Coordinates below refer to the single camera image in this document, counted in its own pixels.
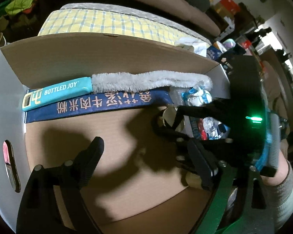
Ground small dark spray can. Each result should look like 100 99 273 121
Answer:
157 106 177 129

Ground cardboard sorting box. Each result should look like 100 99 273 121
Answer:
0 33 228 233

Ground person's right hand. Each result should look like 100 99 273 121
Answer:
261 150 289 186

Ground purple egg toy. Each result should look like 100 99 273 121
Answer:
222 39 236 50

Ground red gift boxes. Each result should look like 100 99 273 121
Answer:
213 0 241 20

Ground dark blue noodle box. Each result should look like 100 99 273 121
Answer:
25 88 173 124

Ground yellow plaid tablecloth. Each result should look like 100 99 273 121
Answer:
38 3 211 45

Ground white bottle brush teal handle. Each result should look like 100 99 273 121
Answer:
22 70 213 112

